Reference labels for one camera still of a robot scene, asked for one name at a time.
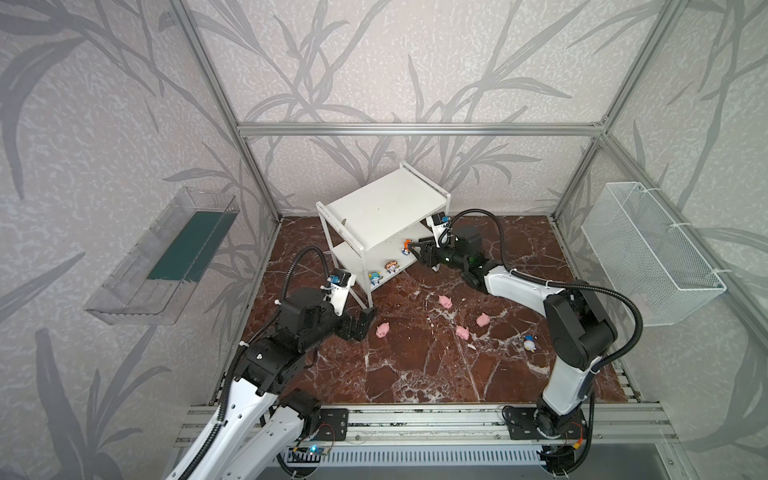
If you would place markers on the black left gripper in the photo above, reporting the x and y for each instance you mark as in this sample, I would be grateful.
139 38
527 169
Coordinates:
349 324

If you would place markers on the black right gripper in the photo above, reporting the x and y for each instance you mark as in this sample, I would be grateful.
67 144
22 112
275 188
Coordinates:
435 252

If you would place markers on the blue cat figure flower collar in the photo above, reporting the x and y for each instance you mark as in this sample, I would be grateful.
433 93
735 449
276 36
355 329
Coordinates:
392 267

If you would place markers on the blue cat figure teal hat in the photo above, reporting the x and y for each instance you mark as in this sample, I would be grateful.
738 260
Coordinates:
375 278

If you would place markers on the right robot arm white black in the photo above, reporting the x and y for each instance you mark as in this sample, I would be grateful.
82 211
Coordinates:
581 330

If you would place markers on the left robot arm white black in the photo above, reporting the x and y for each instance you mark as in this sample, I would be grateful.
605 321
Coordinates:
257 418

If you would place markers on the white two-tier metal shelf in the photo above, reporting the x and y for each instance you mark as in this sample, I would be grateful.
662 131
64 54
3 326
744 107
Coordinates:
367 227

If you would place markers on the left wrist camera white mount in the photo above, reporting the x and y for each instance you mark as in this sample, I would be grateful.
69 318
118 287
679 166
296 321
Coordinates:
339 284

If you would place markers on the clear plastic wall bin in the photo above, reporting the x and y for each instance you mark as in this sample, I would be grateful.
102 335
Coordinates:
153 283

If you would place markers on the white wire mesh basket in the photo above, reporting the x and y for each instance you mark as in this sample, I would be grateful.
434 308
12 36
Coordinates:
647 256

